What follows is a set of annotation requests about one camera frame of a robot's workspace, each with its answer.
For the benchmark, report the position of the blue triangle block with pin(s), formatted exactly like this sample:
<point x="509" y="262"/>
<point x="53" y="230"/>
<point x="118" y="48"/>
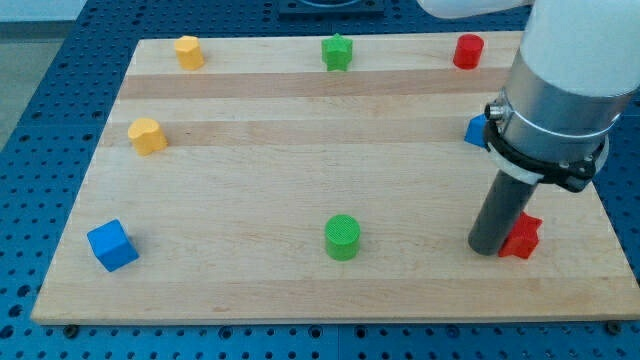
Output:
<point x="475" y="131"/>

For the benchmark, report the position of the green star block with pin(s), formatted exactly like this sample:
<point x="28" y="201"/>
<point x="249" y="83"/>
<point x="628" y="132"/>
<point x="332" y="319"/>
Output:
<point x="337" y="52"/>

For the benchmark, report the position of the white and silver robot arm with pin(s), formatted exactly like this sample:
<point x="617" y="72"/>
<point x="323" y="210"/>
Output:
<point x="573" y="75"/>

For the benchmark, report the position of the blue cube block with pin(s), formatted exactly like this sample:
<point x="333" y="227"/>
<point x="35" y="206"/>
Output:
<point x="111" y="245"/>

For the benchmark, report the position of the yellow pentagon block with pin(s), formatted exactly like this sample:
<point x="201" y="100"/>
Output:
<point x="188" y="52"/>

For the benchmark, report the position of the green cylinder block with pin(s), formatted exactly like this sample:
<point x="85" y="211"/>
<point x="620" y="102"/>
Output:
<point x="342" y="237"/>

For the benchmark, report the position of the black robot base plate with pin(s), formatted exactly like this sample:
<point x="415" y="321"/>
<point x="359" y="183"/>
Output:
<point x="288" y="9"/>

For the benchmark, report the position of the wooden board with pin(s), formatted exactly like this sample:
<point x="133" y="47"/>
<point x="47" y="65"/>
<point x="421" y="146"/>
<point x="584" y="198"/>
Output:
<point x="265" y="146"/>

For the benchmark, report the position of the red cylinder block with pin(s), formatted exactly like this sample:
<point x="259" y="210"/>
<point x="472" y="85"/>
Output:
<point x="468" y="51"/>

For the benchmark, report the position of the red star block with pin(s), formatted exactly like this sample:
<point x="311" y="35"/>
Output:
<point x="523" y="239"/>

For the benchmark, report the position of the yellow heart block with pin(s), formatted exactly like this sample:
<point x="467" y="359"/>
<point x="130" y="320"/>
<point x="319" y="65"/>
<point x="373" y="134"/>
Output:
<point x="146" y="136"/>

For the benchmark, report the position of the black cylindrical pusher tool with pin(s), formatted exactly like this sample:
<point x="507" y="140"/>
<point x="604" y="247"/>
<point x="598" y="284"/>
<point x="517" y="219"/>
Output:
<point x="501" y="209"/>

